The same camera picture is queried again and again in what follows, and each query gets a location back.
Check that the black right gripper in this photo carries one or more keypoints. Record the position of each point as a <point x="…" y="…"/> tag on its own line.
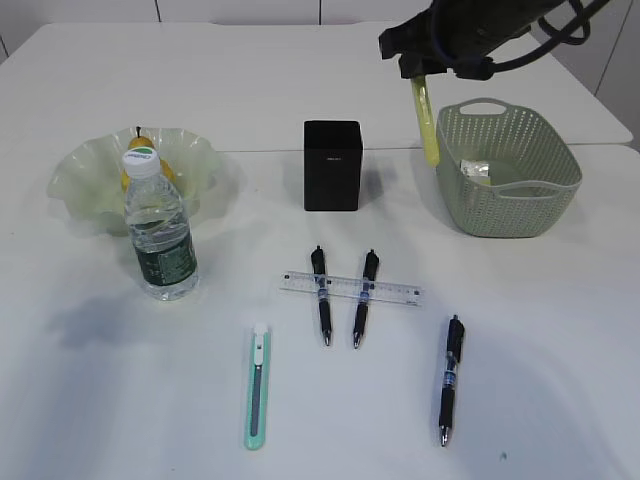
<point x="455" y="35"/>

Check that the yellow utility knife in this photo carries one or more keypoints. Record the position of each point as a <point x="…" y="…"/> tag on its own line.
<point x="426" y="123"/>

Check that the yellow white waste paper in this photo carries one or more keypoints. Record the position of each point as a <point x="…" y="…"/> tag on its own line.
<point x="477" y="171"/>

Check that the yellow pear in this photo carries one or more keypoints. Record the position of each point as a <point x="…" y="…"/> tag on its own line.
<point x="140" y="141"/>

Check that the clear plastic water bottle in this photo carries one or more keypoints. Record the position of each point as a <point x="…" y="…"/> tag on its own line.
<point x="159" y="228"/>

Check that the green utility knife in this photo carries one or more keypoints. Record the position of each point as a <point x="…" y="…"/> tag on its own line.
<point x="258" y="387"/>

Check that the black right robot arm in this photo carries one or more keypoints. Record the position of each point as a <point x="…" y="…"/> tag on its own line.
<point x="575" y="32"/>

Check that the green plastic woven basket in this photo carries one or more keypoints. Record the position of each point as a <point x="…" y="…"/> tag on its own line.
<point x="534" y="174"/>

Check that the black square pen holder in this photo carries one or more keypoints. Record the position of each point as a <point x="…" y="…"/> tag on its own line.
<point x="333" y="151"/>

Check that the black pen right of pair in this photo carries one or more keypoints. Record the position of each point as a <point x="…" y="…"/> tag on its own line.
<point x="362" y="310"/>

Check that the black pen of pair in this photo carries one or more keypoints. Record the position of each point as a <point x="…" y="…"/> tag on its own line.
<point x="362" y="310"/>
<point x="322" y="305"/>

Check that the black pen left of pair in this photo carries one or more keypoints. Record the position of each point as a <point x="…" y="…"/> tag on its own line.
<point x="322" y="305"/>

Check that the clear plastic ruler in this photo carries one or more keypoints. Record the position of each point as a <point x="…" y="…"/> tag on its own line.
<point x="353" y="288"/>

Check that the black pen lower right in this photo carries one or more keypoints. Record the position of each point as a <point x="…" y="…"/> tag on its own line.
<point x="453" y="351"/>

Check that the green wavy glass plate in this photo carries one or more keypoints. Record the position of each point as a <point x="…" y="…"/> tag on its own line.
<point x="88" y="180"/>

